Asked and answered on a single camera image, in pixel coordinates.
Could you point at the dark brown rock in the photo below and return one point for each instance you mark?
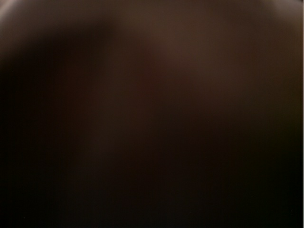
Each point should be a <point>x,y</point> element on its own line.
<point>151,114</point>

